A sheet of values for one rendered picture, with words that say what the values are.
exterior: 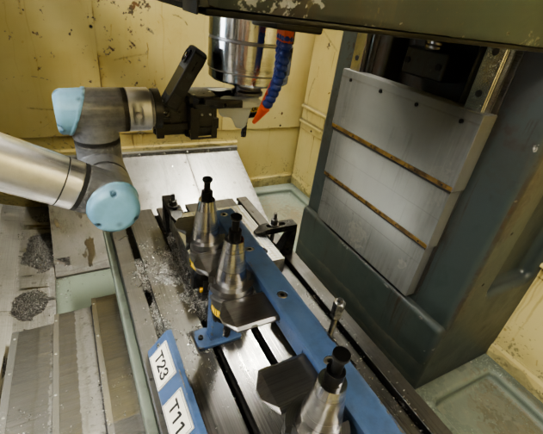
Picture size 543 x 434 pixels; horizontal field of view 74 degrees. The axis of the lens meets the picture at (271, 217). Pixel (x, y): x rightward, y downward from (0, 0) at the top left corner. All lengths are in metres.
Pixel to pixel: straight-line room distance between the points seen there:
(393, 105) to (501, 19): 0.44
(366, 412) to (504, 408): 1.05
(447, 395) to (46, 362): 1.13
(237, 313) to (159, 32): 1.42
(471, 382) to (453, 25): 1.11
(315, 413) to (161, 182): 1.49
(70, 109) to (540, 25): 0.73
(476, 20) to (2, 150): 0.63
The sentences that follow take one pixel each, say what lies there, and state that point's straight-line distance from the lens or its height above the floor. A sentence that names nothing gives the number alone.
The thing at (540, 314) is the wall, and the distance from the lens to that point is 1.37.
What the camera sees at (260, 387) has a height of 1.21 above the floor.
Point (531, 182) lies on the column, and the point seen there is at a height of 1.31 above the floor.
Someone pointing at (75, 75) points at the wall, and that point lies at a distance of 1.72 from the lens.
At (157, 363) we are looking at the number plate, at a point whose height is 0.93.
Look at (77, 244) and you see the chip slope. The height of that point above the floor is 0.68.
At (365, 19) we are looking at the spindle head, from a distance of 0.47.
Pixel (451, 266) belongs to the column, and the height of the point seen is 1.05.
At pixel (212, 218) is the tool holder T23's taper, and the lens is 0.56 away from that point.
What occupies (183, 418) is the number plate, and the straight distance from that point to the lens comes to 0.71.
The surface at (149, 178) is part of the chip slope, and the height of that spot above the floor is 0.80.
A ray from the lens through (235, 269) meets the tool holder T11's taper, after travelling 0.48.
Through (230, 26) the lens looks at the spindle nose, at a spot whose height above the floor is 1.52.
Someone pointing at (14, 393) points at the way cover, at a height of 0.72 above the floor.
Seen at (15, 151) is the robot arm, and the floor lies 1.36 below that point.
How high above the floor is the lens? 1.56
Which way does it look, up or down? 31 degrees down
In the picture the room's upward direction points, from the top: 8 degrees clockwise
